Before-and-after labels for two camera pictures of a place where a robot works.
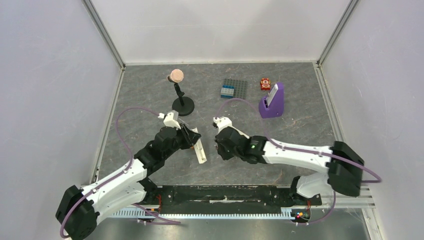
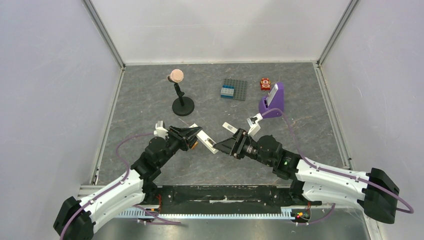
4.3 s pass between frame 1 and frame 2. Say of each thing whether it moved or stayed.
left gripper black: stayed
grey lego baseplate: stayed
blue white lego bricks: stayed
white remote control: moved
